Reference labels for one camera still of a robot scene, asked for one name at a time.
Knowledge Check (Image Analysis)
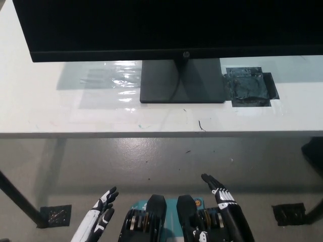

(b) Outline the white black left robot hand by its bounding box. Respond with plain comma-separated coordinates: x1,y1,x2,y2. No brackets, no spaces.
70,186,120,242

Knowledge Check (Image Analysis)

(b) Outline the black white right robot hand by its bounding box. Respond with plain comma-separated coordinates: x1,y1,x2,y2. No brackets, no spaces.
192,173,255,242

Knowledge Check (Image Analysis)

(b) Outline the black HP computer monitor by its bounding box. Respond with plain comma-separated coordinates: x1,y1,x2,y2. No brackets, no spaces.
12,0,323,104

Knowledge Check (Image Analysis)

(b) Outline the black metal table leg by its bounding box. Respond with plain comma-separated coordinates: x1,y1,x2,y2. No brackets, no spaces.
0,170,49,229
304,199,323,224

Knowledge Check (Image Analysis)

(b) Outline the black tape patch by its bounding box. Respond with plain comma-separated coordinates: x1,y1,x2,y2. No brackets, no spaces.
222,67,280,108

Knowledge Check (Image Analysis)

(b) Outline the clear plastic film sheet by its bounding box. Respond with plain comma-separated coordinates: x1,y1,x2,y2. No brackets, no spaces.
57,60,144,110

